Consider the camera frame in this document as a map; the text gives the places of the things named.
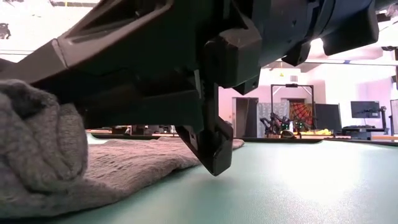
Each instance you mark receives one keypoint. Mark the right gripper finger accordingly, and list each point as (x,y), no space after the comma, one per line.
(140,113)
(124,62)

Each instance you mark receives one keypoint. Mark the grey towel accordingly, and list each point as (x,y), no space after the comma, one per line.
(40,155)

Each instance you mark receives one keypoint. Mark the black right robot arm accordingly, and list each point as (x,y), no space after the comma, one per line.
(348,25)

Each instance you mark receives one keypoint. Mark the background black robot arm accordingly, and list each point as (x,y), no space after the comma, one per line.
(275,124)

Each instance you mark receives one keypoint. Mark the dark door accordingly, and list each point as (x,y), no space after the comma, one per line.
(247,118)

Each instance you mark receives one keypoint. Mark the orange patterned cloth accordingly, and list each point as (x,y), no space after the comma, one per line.
(303,113)

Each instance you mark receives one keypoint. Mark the dark partition panel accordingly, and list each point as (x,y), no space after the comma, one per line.
(328,118)

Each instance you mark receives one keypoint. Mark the yellow cloth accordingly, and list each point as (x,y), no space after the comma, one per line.
(323,132)

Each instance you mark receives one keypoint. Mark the teal table mat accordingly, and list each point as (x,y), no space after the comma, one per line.
(280,186)

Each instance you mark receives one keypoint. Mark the black computer monitor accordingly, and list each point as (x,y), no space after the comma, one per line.
(365,109)

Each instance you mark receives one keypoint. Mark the black desk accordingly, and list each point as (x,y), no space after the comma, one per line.
(360,130)

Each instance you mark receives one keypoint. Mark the black robot station frame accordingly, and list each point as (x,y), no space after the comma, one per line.
(292,85)

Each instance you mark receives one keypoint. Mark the black metal table frame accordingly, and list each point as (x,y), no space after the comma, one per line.
(280,140)

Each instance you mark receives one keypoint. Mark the light screen with dark frame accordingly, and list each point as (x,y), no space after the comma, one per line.
(395,116)

